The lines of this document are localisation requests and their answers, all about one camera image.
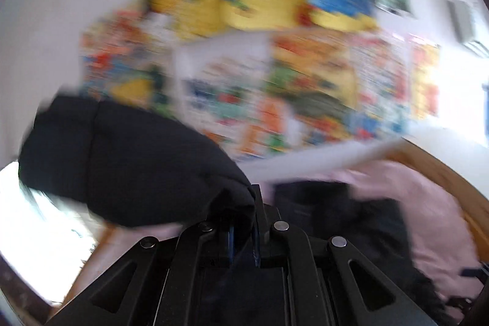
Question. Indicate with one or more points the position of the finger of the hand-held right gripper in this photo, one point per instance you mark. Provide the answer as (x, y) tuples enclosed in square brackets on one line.
[(475, 269)]

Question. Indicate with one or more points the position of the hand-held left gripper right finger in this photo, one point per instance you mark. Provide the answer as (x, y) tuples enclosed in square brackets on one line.
[(256, 247)]

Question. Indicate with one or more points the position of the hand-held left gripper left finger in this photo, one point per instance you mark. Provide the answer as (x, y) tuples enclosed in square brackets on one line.
[(230, 244)]

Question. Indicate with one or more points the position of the black padded jacket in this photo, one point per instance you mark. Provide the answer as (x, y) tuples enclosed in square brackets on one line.
[(133, 158)]

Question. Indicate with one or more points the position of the pink duvet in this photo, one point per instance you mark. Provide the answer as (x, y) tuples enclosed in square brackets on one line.
[(428, 215)]

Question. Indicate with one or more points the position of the orange fruit glass drawing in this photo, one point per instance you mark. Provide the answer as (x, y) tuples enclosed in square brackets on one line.
[(229, 100)]

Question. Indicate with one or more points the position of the blond boy drawing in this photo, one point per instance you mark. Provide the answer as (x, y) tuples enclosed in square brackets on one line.
[(133, 89)]

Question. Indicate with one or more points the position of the yellow landscape drawing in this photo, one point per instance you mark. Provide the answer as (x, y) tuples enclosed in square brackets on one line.
[(313, 74)]

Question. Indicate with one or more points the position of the pink pigs drawing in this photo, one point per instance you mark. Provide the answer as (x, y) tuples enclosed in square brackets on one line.
[(424, 81)]

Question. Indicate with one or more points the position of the window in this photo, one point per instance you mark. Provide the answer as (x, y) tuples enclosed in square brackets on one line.
[(30, 226)]

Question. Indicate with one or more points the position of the whale city drawing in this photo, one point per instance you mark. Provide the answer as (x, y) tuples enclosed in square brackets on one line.
[(382, 89)]

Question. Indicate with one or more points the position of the dark patterned cloth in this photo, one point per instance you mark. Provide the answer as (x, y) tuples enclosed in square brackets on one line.
[(19, 295)]

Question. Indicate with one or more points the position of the orange-dress girl drawing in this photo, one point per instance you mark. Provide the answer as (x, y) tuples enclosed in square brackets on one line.
[(118, 39)]

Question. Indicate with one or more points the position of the white air conditioner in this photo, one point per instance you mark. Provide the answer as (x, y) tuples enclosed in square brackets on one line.
[(464, 20)]

